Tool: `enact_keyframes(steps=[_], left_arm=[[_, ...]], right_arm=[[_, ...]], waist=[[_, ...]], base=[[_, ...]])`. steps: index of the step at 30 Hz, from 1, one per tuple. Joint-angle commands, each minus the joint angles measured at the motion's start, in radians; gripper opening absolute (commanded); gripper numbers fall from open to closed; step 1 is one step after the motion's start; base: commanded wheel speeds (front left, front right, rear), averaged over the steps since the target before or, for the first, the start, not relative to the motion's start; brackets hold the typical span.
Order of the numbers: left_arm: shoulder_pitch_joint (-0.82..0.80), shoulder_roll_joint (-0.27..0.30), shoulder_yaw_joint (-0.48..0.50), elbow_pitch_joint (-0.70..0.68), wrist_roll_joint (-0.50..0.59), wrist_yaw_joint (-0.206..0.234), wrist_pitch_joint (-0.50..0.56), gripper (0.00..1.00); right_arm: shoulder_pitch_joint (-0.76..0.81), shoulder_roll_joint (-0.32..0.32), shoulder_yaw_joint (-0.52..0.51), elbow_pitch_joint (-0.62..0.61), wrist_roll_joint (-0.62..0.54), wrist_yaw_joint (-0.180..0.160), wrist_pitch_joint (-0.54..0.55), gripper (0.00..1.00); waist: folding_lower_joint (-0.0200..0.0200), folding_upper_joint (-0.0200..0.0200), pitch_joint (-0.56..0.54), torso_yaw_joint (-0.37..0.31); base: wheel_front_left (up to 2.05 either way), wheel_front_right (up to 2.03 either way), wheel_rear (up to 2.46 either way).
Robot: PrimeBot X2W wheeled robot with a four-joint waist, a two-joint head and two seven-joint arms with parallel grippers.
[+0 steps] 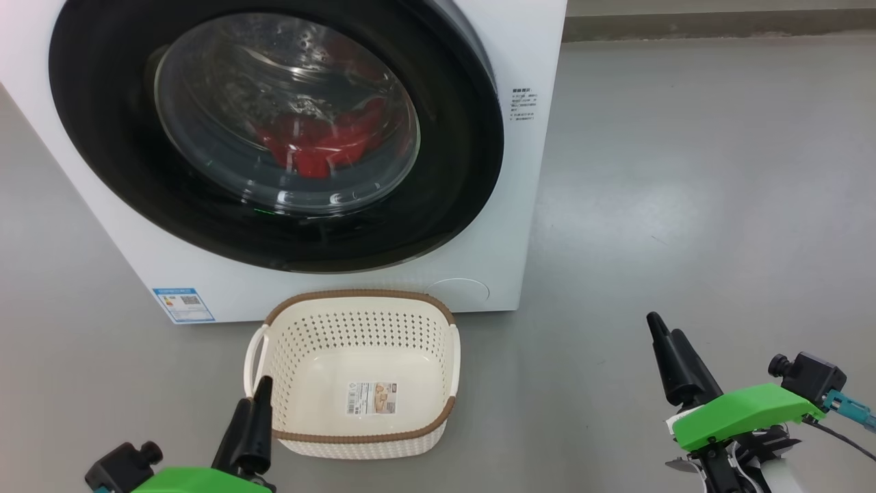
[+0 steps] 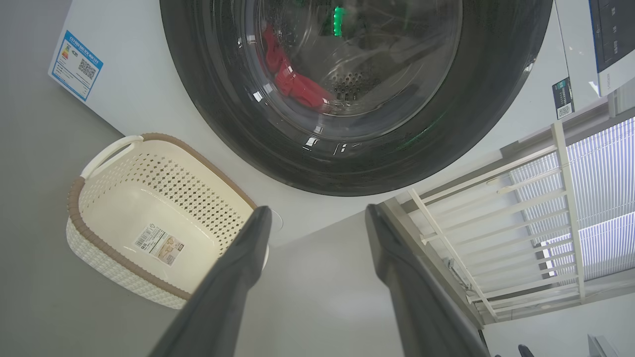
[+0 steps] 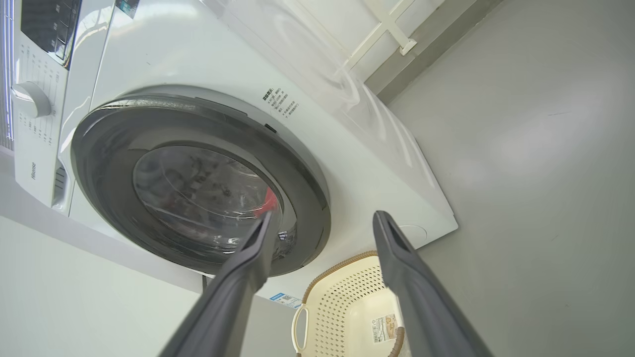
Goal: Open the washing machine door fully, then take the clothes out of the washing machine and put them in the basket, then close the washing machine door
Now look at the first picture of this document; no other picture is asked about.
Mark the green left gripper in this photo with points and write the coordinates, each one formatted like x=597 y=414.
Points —
x=198 y=481

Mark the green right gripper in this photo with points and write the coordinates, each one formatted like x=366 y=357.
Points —
x=746 y=411

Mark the red and white garment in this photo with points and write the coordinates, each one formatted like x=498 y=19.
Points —
x=315 y=147

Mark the black round washer door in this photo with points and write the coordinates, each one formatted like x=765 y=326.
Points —
x=452 y=171

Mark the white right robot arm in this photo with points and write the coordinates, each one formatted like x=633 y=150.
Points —
x=787 y=481

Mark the cream basket with brown rim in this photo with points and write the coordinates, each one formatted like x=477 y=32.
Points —
x=321 y=383

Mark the printed product label sticker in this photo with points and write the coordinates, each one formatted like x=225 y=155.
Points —
x=371 y=398

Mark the white front-load washing machine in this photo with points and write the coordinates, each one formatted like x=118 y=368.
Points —
x=520 y=205

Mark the blue energy label sticker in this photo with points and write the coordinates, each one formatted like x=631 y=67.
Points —
x=183 y=305

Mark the round white filter cover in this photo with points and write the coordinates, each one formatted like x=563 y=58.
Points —
x=458 y=294

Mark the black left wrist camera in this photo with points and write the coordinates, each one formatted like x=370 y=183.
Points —
x=120 y=469

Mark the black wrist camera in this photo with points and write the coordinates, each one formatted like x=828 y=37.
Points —
x=814 y=380
x=120 y=469

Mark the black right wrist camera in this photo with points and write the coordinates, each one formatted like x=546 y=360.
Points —
x=814 y=380

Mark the teal right camera connector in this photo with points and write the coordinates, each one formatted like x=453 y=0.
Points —
x=848 y=409

